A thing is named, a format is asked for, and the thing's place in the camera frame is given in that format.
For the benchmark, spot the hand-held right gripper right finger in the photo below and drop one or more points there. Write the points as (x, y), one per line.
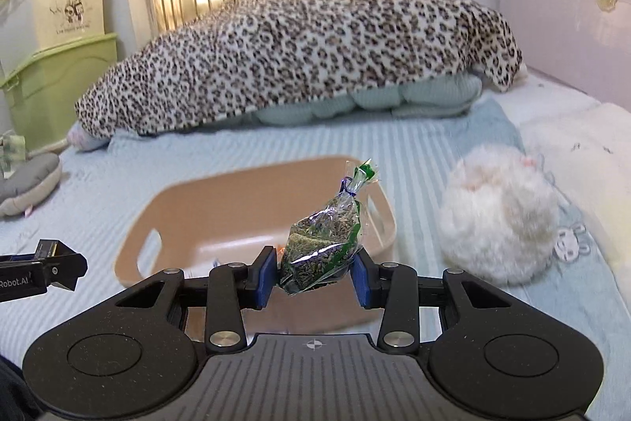
(362, 279)

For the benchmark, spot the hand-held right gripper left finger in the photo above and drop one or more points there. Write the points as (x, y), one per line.
(266, 274)

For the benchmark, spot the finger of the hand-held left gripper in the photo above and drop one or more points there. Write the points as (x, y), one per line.
(54, 265)

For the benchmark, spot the clear bag of dried herbs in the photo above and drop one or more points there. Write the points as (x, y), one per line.
(325, 241)

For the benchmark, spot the tan plastic basket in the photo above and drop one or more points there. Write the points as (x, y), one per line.
(217, 223)

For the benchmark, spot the grey plush cushion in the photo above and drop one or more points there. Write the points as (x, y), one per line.
(27, 184)

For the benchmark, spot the light blue striped bedsheet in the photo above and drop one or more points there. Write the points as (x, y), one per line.
(148, 164)

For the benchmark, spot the white fluffy plush toy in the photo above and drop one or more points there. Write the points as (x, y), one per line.
(498, 216)

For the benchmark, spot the green plastic storage box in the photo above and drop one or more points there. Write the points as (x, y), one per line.
(54, 85)

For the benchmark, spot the light blue pillow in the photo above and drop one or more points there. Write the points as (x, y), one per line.
(384, 99)

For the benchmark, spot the leopard print blanket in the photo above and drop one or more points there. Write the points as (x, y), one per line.
(305, 46)

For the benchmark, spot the cream plastic storage box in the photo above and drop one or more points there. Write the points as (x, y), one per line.
(54, 11)

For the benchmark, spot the white pillow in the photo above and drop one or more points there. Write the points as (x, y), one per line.
(586, 149)

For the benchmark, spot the pink headboard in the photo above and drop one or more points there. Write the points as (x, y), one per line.
(567, 11)

